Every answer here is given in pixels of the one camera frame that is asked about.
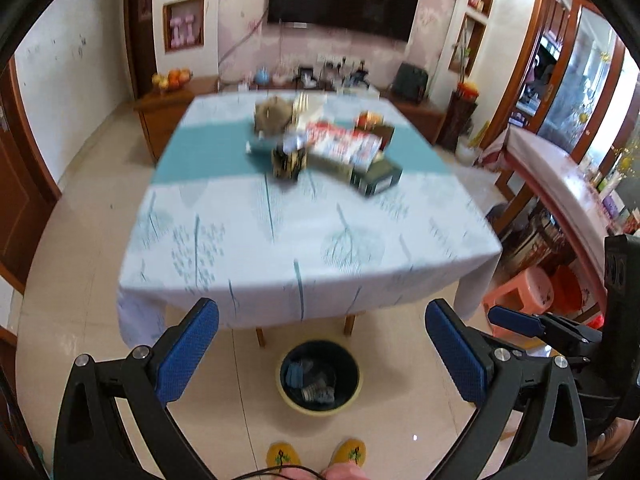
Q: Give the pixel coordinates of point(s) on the wooden tv cabinet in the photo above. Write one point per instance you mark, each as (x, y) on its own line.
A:
(160, 113)

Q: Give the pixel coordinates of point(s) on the printed flyer magazine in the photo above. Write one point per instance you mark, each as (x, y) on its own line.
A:
(347, 147)

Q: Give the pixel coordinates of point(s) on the fruit bowl with oranges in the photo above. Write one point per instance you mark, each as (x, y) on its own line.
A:
(172, 81)

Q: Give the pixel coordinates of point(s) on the black gold snack wrapper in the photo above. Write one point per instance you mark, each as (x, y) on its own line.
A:
(288, 166)

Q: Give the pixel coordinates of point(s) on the yellow slipper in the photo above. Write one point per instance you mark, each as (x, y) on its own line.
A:
(281, 454)
(350, 451)

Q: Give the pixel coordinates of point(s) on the black trash bin yellow rim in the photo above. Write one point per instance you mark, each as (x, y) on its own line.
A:
(335, 364)

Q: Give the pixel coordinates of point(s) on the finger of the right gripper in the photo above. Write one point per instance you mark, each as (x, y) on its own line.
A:
(572, 340)

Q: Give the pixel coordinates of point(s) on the pink trouser legs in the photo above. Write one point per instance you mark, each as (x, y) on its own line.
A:
(332, 472)

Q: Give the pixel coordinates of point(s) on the green book box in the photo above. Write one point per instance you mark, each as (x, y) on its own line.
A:
(381, 175)

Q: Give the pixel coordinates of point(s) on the gold foil wrapper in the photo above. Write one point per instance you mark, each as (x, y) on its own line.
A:
(368, 120)

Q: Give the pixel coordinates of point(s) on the brown wooden door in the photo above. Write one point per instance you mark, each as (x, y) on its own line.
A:
(28, 191)

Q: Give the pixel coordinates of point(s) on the striped paper cup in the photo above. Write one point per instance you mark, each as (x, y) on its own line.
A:
(318, 392)

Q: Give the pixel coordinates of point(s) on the left yellow slipper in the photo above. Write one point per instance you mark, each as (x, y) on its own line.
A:
(281, 454)

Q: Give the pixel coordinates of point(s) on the person right hand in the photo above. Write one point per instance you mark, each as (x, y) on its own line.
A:
(603, 449)

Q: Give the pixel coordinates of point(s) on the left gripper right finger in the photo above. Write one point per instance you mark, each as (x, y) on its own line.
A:
(500, 379)

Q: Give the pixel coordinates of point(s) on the blue face mask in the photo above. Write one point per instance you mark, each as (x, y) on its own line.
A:
(297, 373)

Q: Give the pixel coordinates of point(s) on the red brown cardboard box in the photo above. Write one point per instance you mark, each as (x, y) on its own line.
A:
(384, 132)

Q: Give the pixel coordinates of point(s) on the leaf print tablecloth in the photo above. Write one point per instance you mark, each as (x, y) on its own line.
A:
(216, 223)

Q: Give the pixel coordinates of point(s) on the pink dumbbells in niche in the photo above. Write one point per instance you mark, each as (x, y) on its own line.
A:
(182, 34)

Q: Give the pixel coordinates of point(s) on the right yellow slipper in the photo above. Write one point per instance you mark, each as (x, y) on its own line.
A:
(350, 451)

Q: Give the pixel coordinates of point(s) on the white plastic bag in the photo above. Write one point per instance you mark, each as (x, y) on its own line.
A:
(307, 107)

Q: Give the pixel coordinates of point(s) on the dark green air fryer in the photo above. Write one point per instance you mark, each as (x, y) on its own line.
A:
(410, 83)

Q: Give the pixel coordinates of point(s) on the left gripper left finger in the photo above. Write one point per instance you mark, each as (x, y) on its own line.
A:
(91, 441)

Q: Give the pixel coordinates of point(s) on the dark tall vase stand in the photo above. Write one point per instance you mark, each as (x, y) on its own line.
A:
(459, 111)

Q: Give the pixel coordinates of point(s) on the wooden table frame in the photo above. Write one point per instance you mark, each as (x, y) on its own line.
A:
(318, 328)

